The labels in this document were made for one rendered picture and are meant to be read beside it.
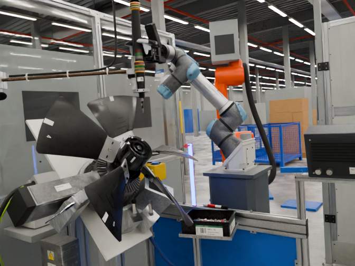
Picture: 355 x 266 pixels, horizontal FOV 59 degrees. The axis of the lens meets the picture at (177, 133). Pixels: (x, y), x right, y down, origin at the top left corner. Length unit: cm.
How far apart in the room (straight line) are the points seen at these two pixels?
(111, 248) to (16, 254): 71
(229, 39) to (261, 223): 397
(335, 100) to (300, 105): 622
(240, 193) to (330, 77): 144
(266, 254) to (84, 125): 99
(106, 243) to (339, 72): 221
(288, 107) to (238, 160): 738
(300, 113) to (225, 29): 447
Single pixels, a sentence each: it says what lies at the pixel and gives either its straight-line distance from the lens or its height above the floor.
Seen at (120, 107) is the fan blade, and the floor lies 139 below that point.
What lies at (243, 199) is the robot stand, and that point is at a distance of 177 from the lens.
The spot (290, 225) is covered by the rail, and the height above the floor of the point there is 83.
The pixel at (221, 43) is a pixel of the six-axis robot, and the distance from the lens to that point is 518.
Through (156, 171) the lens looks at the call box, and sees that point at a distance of 175.
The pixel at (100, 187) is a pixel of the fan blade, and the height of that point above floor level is 113.
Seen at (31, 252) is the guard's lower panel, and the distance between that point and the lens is 192.
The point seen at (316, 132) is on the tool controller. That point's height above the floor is 123.
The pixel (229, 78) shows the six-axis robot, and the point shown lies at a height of 188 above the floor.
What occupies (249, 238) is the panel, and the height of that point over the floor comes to 73.
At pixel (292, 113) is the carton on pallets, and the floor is 120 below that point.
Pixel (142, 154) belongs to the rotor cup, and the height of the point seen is 120.
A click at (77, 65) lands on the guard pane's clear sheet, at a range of 207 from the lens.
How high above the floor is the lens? 133
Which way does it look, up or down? 3 degrees down
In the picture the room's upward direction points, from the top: 4 degrees counter-clockwise
